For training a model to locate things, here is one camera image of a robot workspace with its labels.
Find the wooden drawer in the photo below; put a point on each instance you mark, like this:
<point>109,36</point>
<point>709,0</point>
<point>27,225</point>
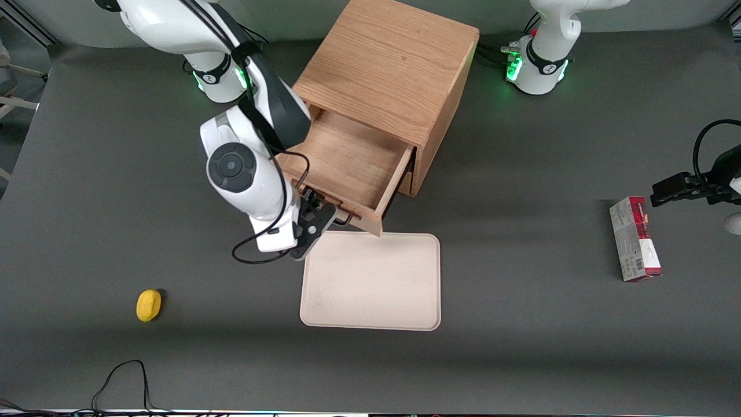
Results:
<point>347,156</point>
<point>406,184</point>

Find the white metal stand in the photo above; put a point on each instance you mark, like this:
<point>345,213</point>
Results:
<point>14,101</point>

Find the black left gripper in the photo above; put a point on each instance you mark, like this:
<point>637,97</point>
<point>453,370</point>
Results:
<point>715,184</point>

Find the wooden drawer cabinet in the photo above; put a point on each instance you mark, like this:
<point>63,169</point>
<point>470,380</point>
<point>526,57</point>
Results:
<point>393,58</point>

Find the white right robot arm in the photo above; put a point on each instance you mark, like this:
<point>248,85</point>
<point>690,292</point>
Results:
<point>237,168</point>

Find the grey red carton box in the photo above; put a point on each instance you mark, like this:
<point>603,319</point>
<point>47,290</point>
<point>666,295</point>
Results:
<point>634,240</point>

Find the yellow lemon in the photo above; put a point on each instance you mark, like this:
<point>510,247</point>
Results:
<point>148,305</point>

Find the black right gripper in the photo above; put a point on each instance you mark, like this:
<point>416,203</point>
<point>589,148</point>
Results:
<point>311,204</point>

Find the beige rectangular tray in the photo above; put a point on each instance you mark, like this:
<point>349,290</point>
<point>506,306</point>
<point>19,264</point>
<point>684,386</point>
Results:
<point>370,284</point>

